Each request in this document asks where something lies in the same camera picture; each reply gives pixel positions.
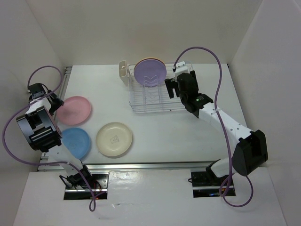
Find pink plastic plate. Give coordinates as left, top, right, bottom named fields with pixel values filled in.
left=56, top=96, right=92, bottom=126

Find purple plastic plate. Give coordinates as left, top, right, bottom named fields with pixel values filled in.
left=134, top=60, right=167, bottom=87

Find yellow plastic plate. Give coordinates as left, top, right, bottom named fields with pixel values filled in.
left=138, top=57, right=164, bottom=64

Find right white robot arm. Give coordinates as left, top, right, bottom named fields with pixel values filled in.
left=165, top=71, right=268, bottom=185

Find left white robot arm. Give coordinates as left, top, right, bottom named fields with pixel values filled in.
left=16, top=83, right=94, bottom=188

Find blue plastic plate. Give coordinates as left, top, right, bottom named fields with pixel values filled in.
left=62, top=128, right=91, bottom=160

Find cream cutlery holder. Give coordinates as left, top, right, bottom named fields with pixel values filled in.
left=119, top=60, right=129, bottom=86

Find cream plastic plate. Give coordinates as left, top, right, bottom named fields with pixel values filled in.
left=95, top=122, right=133, bottom=158

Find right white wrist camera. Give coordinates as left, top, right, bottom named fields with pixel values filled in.
left=172, top=61, right=189, bottom=75

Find white wire dish rack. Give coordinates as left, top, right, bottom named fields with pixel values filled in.
left=128, top=65, right=185, bottom=113

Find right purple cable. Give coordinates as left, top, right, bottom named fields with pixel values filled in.
left=173, top=47, right=254, bottom=208

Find purple cable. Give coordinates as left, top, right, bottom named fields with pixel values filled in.
left=173, top=47, right=254, bottom=208
left=1, top=65, right=104, bottom=211

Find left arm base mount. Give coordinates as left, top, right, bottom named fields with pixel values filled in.
left=58, top=170, right=110, bottom=193

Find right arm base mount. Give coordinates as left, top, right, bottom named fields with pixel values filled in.
left=188, top=171, right=228, bottom=188

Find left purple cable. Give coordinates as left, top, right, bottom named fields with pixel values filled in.
left=1, top=65, right=104, bottom=211

